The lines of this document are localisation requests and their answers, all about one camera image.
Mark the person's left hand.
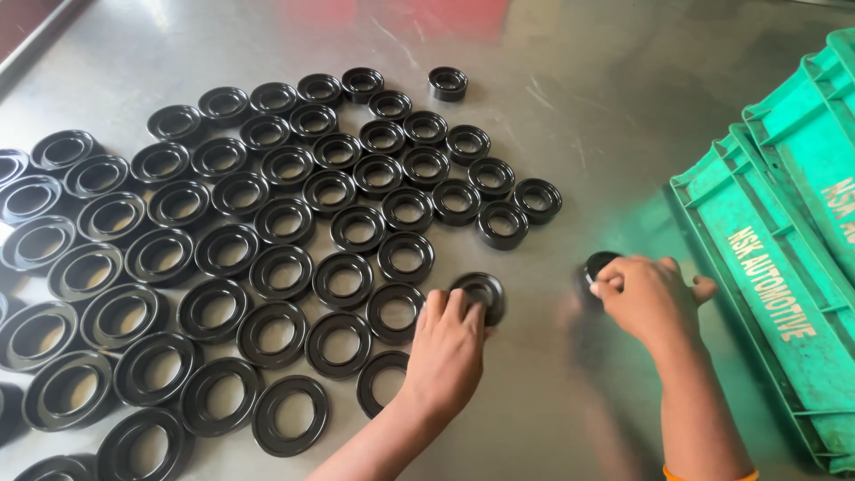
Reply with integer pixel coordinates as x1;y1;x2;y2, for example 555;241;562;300
399;289;499;422

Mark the green plastic crate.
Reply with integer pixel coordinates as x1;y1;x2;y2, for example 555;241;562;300
668;123;855;476
741;27;855;289

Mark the spread of black seals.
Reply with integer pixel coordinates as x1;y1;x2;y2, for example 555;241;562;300
0;65;564;481

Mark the person's right hand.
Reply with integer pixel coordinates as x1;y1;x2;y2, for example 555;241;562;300
590;254;720;346

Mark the black rubber seal ring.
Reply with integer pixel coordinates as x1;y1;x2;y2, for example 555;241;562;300
579;250;623;296
449;271;507;328

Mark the orange wrist bangle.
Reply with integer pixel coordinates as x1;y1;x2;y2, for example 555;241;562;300
662;464;761;481

